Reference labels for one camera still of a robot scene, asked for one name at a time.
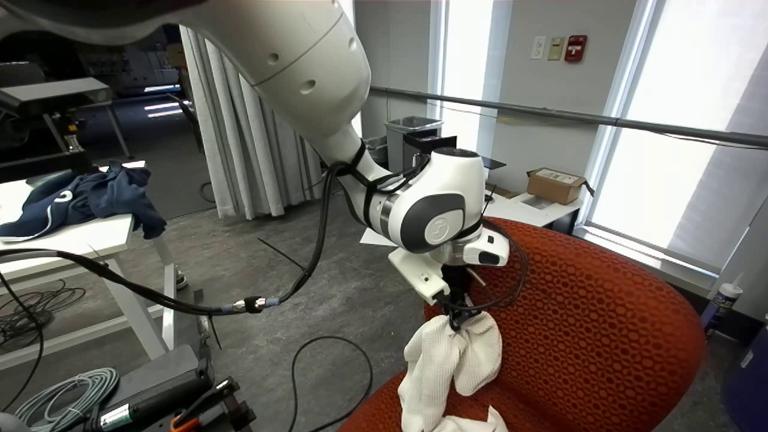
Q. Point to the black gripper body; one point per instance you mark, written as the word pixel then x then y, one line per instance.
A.
pixel 460 283

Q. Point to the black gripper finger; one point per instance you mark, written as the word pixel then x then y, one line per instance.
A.
pixel 466 312
pixel 454 320

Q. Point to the white cloth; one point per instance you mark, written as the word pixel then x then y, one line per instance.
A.
pixel 442 357

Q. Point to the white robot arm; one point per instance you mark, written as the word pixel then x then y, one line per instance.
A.
pixel 309 62

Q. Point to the red office chair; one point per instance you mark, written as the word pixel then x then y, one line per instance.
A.
pixel 593 344

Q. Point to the white floor board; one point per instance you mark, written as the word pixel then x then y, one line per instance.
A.
pixel 376 238

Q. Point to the low dark cabinet white top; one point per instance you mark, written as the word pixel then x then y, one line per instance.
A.
pixel 531 210

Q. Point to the cardboard box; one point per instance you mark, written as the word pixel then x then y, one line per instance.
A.
pixel 555 186

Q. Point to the black tower box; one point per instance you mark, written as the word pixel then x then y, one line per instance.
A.
pixel 422 144

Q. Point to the grey curtain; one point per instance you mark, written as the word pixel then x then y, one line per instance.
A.
pixel 259 163

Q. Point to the red fire alarm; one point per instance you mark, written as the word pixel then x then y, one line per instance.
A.
pixel 574 49

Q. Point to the orange black clamp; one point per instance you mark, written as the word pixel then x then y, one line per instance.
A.
pixel 217 403

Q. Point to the spray bottle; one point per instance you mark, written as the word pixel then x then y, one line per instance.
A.
pixel 728 294

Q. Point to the dark blue clothing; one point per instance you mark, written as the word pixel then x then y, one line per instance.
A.
pixel 80 196

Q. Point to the white desk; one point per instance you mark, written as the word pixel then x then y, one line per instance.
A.
pixel 104 241

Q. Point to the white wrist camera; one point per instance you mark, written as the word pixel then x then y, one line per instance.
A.
pixel 422 272

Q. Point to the light switch plates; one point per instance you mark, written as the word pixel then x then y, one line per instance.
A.
pixel 549 49

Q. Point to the metal wall rail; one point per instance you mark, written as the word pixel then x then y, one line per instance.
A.
pixel 586 117

